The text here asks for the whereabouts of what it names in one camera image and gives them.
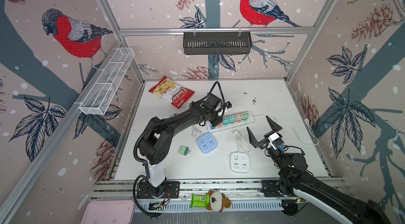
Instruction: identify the white square socket cube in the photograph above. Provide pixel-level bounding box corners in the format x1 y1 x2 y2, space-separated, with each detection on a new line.
230 152 251 173

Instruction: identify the white wire mesh shelf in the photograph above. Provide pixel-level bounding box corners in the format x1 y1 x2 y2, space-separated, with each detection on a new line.
79 47 135 115

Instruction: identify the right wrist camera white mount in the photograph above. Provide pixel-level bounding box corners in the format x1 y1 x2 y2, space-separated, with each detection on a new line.
267 132 284 150

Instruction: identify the pink plug adapter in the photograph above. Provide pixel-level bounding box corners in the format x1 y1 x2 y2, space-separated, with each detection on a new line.
235 113 243 121

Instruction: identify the white cable of blue cube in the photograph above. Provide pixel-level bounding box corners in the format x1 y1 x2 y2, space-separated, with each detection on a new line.
190 125 204 139

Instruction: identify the blue square socket cube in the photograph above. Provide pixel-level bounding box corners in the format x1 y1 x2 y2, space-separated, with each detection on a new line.
197 133 217 154

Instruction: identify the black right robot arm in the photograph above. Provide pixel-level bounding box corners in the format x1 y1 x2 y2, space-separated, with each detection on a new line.
247 117 390 224

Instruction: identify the green plug adapter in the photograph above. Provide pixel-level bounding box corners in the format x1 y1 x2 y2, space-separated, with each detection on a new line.
242 112 250 120
179 146 190 156

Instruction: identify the brown plush dog toy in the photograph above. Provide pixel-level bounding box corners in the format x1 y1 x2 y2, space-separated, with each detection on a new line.
206 190 232 212

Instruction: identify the green wet wipes pack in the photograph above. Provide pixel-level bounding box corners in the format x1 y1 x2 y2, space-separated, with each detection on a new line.
190 194 210 208

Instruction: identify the teal plug adapter pair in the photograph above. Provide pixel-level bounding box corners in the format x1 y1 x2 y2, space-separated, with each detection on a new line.
228 115 236 123
222 117 230 125

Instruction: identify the black hanging wall basket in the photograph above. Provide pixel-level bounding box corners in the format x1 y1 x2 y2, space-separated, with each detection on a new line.
183 32 252 55

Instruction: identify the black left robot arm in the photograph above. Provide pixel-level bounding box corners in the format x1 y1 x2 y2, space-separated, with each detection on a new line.
132 81 232 219

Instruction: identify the pink tray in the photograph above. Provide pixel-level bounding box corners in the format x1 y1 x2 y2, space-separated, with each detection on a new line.
81 200 135 224

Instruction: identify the red Chuba chips bag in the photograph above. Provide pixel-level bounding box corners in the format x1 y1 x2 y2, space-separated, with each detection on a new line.
149 76 195 109

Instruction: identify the white multicolour power strip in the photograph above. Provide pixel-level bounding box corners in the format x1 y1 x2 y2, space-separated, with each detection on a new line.
206 111 255 133

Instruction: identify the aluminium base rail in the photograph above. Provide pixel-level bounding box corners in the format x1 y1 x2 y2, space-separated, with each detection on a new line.
91 178 349 213

